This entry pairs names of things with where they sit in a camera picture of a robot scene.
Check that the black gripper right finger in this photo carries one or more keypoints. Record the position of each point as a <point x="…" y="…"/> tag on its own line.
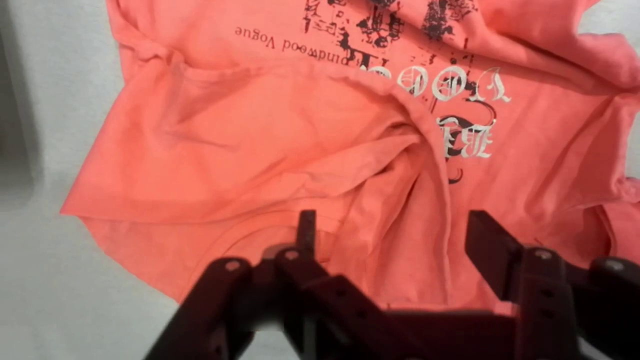
<point x="493" y="240"/>

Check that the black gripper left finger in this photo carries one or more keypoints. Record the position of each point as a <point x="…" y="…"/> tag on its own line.
<point x="307" y="233"/>

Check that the coral printed sweatshirt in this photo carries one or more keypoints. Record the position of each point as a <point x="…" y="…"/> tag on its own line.
<point x="267" y="132"/>

